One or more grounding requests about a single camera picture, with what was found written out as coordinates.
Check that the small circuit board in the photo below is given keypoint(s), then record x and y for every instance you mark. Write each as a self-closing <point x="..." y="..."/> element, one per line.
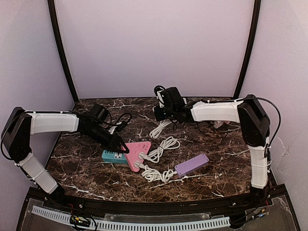
<point x="79" y="221"/>

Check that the white slotted cable duct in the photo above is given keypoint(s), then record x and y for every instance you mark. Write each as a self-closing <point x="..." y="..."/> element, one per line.
<point x="135" y="223"/>

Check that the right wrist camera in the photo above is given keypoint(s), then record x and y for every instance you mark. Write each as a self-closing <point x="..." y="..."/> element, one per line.
<point x="169" y="97"/>

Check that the pink white cube adapter cluster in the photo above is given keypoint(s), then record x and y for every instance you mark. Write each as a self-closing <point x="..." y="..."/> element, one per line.
<point x="219" y="123"/>

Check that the black frame left post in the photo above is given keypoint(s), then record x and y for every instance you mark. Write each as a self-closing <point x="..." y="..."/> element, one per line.
<point x="60" y="49"/>

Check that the black frame post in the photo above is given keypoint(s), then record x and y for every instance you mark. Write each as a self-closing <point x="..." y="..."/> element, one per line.
<point x="249" y="48"/>
<point x="60" y="49"/>

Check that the black frame right post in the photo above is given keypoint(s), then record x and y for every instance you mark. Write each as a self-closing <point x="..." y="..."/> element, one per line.
<point x="249" y="48"/>

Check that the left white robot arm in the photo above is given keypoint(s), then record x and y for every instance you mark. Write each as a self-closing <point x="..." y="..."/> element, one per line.
<point x="22" y="124"/>

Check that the teal power strip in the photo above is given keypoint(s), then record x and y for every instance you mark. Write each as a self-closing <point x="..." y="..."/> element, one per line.
<point x="114" y="157"/>

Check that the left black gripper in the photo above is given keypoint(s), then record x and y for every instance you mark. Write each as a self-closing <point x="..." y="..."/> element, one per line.
<point x="112" y="140"/>

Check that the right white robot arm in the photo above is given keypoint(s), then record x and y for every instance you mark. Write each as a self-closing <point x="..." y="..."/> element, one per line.
<point x="248" y="112"/>

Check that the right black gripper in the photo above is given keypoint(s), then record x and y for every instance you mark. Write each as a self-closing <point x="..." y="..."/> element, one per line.
<point x="160" y="112"/>

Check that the pink triangular power strip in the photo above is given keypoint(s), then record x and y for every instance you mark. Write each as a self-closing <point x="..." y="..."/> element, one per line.
<point x="134" y="149"/>

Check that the purple power strip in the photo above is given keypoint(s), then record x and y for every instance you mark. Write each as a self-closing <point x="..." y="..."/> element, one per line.
<point x="191" y="165"/>

